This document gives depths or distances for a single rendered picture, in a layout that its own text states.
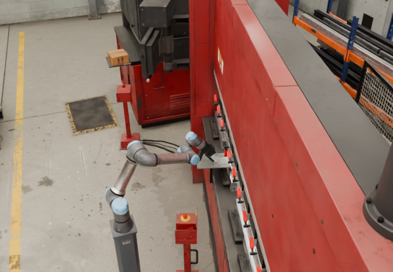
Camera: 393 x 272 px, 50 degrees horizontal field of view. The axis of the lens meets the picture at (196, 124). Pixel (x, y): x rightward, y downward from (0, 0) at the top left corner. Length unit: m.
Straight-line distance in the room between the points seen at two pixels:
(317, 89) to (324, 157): 0.44
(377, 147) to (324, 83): 0.44
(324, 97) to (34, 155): 4.27
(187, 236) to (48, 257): 1.54
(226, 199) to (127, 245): 0.82
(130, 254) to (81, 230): 1.10
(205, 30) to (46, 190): 2.47
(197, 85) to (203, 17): 0.66
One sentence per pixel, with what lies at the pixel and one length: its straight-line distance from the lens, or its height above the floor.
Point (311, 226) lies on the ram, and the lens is 1.48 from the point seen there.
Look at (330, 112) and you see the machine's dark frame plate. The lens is 1.60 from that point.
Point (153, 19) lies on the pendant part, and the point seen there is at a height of 1.83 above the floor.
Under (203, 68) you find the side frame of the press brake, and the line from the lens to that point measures 3.89.
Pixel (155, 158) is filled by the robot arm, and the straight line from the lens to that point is 2.91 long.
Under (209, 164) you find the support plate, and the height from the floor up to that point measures 1.00.
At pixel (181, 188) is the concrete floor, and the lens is 4.63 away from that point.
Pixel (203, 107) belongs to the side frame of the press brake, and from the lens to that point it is 4.10.
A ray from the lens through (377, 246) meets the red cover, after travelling 1.15.
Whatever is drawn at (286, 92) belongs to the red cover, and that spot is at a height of 2.30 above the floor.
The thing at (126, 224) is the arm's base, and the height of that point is 0.84.
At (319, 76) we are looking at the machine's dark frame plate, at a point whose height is 2.30.
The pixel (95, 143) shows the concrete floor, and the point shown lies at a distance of 5.43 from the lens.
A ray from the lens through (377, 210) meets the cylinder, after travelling 1.18.
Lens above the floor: 3.11
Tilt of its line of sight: 34 degrees down
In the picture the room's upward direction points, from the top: straight up
